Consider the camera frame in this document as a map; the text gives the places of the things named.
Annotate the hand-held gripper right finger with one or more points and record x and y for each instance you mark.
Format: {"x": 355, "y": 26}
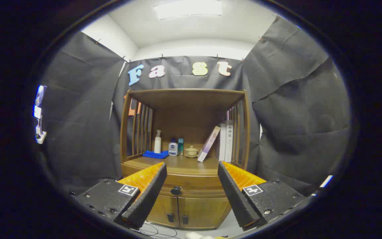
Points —
{"x": 235, "y": 196}

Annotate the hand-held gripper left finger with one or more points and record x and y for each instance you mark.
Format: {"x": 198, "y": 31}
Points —
{"x": 148, "y": 196}

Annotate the wooden drawer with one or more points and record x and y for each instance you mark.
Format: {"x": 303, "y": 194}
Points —
{"x": 194, "y": 184}

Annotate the wooden countertop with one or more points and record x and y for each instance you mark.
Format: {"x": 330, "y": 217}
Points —
{"x": 184, "y": 164}

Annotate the wooden cabinet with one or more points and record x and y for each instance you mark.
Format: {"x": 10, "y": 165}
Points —
{"x": 191, "y": 109}

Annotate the blue folded cloth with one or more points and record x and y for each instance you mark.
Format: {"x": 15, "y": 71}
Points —
{"x": 154, "y": 154}

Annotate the white spray bottle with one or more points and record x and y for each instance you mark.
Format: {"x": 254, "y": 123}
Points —
{"x": 158, "y": 146}

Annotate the white lotion bottle blue cap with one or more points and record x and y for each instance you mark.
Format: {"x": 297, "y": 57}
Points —
{"x": 173, "y": 148}

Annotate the white book with printed spine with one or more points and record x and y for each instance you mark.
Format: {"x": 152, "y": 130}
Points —
{"x": 229, "y": 142}

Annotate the plain white book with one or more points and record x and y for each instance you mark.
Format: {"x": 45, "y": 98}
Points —
{"x": 222, "y": 142}

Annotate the white rounded object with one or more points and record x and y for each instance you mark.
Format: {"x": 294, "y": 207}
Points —
{"x": 194, "y": 235}

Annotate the purple and white book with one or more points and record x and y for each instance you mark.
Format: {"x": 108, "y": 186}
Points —
{"x": 209, "y": 142}

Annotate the teal slim bottle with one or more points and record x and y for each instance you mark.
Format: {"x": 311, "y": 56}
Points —
{"x": 180, "y": 146}

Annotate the beige lidded teacup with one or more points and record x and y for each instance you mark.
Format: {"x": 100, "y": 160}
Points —
{"x": 191, "y": 152}

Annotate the ceiling light panel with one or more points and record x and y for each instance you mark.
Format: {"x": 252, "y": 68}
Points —
{"x": 187, "y": 8}

